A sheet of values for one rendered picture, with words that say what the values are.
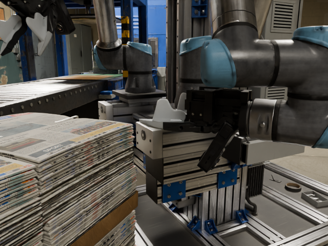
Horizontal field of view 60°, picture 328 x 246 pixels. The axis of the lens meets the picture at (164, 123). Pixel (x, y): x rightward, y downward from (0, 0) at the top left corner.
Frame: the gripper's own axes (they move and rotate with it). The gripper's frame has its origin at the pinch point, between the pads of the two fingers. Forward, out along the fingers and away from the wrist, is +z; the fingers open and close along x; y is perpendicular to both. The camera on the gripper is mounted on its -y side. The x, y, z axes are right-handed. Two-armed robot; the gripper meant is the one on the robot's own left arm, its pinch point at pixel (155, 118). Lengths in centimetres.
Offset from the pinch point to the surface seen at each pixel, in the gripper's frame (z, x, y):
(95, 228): 6.8, 13.4, -21.2
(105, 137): 7.7, 7.9, -3.2
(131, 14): 99, -138, 44
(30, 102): 81, -30, -7
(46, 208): 7.2, 24.3, -11.1
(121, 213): 7.1, 4.3, -22.7
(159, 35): 190, -351, 44
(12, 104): 77, -19, -6
